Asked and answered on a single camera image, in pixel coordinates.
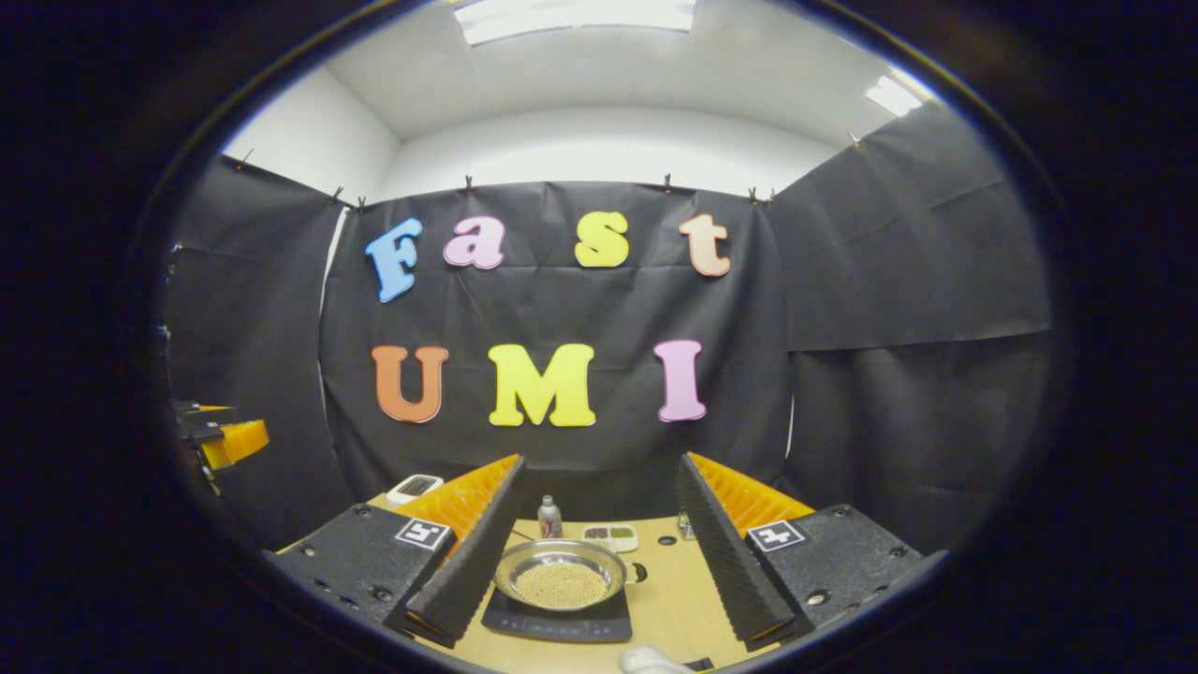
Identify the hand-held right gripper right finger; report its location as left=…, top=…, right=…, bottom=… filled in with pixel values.
left=676, top=452, right=928, bottom=653

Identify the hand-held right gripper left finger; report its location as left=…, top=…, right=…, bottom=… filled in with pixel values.
left=265, top=455, right=527, bottom=649

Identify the stainless steel pot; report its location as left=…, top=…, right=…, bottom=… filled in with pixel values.
left=493, top=538, right=647, bottom=612

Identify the black induction cooktop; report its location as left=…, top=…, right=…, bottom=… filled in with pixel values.
left=480, top=585, right=634, bottom=644

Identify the pile of soybeans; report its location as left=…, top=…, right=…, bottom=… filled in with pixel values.
left=513, top=562, right=607, bottom=608

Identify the white toaster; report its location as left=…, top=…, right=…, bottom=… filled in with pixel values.
left=386, top=474, right=445, bottom=509

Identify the white divided spice dish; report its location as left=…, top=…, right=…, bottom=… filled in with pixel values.
left=582, top=524, right=639, bottom=553

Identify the ceiling light panel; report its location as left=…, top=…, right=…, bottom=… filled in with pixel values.
left=864, top=75, right=925, bottom=118
left=456, top=0, right=698, bottom=46

